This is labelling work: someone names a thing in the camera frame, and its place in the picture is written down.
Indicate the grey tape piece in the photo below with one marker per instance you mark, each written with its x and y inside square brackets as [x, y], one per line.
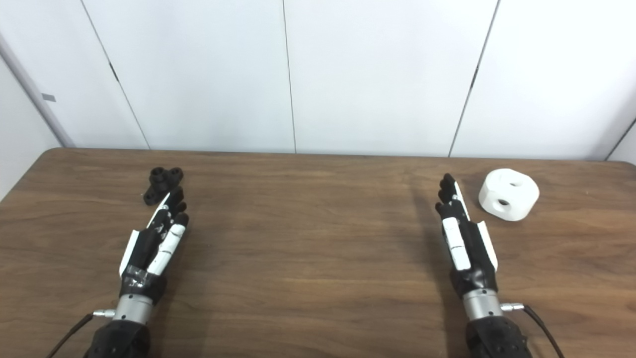
[48, 97]

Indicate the grey wall corner post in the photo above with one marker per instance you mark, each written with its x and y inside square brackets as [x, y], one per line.
[35, 92]

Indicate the black plastic holder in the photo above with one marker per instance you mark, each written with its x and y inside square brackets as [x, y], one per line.
[160, 183]

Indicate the round white plastic piece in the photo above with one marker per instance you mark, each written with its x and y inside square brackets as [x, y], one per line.
[516, 196]

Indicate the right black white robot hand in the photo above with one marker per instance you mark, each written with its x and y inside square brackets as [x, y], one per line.
[472, 248]

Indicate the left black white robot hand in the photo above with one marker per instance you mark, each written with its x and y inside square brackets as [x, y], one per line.
[149, 246]

